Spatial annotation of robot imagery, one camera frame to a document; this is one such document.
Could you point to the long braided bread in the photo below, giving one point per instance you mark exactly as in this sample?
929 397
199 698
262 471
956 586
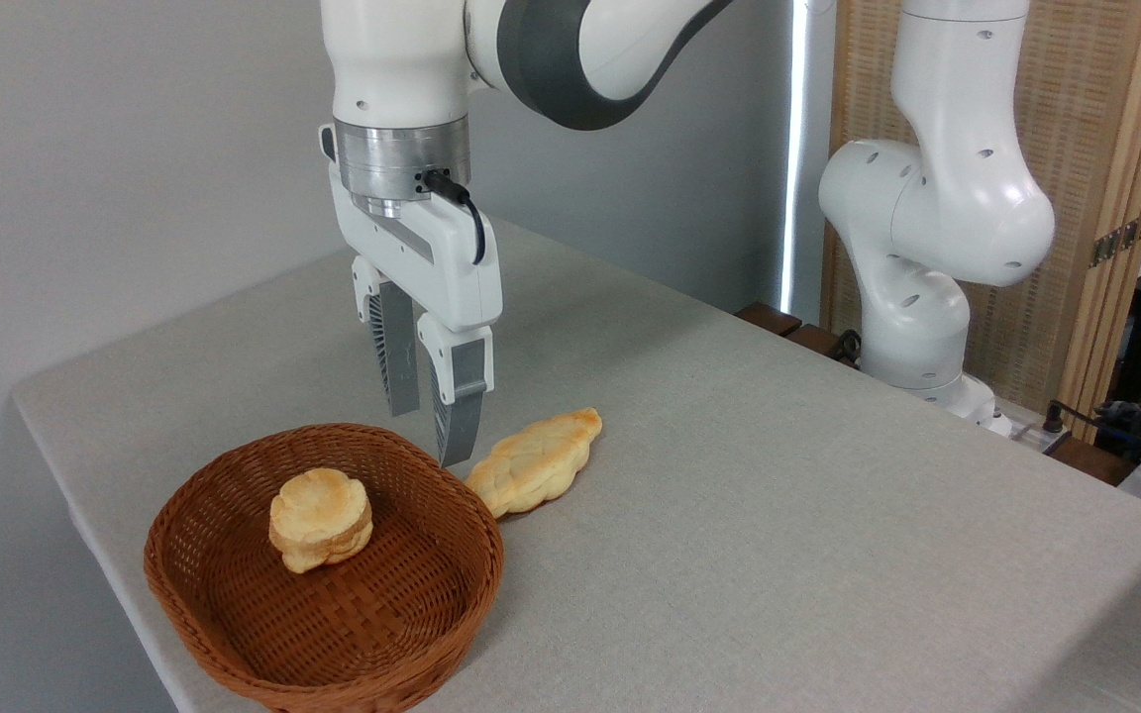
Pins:
536 460

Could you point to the wooden woven folding screen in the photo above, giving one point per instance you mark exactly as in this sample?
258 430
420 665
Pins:
1100 119

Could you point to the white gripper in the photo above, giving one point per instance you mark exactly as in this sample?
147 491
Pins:
452 267

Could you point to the brown wicker basket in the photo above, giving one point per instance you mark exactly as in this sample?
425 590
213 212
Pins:
353 624

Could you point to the dark wooden table edge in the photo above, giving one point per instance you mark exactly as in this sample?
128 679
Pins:
778 322

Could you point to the round bread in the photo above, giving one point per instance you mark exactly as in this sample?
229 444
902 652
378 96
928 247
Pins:
321 517

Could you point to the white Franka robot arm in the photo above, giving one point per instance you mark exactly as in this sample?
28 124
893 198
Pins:
937 208

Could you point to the brass screen hinge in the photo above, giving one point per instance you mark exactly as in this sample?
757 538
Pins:
1121 239

